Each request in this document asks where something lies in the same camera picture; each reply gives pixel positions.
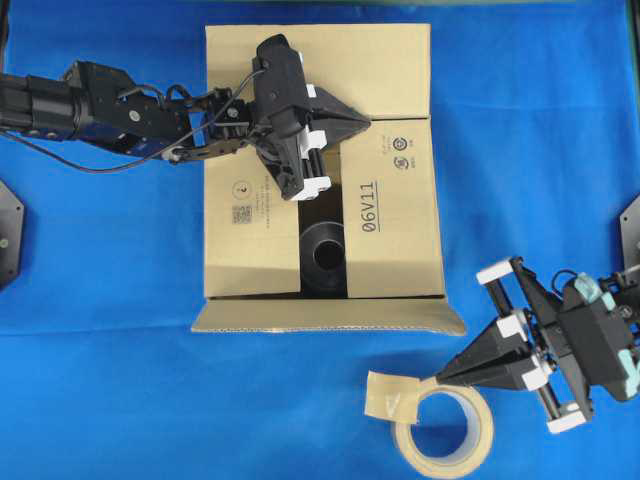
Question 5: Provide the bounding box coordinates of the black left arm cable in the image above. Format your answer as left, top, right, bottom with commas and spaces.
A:
0, 69, 266, 175

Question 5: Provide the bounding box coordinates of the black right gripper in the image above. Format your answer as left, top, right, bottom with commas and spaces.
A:
436, 257, 639, 434

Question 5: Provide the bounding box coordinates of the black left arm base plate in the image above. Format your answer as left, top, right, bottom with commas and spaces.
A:
0, 181, 25, 289

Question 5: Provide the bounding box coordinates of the beige packing tape roll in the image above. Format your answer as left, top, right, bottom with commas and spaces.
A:
364, 371, 495, 479

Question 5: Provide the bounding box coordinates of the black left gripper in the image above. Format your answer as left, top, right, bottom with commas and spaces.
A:
253, 34, 371, 201

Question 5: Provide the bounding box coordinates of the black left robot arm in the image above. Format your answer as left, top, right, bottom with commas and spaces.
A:
1, 34, 371, 201

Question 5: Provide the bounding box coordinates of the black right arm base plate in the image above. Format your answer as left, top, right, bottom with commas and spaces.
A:
619, 196, 640, 269

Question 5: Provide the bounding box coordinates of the black cylindrical object in box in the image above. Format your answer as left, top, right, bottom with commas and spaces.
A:
299, 221, 347, 298

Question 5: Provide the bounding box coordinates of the blue table cloth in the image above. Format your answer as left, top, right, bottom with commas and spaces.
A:
1, 1, 639, 479

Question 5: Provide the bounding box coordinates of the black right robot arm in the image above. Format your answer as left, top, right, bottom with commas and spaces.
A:
436, 257, 639, 434

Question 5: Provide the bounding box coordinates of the brown cardboard box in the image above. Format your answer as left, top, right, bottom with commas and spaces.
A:
192, 23, 466, 336

